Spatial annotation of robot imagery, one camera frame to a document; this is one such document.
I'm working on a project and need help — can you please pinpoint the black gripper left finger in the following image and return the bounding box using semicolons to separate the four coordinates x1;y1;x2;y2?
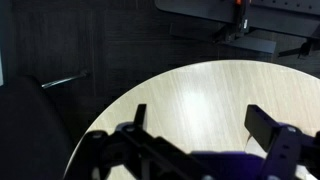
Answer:
134;104;147;128

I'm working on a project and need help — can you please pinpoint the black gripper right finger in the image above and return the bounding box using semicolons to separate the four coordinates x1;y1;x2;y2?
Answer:
244;104;280;152

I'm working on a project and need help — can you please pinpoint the orange black clamp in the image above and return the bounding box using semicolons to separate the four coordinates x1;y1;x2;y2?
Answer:
233;0;251;37

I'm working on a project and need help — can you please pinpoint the black office chair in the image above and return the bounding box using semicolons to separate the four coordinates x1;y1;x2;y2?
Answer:
0;71;88;180

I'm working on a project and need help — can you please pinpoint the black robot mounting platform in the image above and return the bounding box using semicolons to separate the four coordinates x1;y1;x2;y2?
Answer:
154;0;320;57

